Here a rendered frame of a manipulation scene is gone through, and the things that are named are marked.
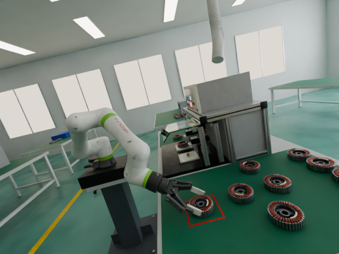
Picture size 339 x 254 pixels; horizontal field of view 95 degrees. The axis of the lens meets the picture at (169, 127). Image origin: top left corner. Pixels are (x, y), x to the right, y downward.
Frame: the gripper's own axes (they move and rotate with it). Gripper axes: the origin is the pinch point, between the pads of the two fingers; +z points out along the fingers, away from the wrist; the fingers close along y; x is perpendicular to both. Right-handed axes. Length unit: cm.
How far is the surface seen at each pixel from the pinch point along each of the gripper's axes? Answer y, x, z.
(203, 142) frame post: -36.3, 13.5, -6.8
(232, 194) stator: -6.1, 6.5, 13.1
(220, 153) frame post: -40.8, 7.9, 6.9
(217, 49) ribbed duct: -182, 87, -27
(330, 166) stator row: -27, 28, 54
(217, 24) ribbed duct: -197, 119, -38
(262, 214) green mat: 1.8, 8.6, 24.1
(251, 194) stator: -6.1, 10.2, 20.3
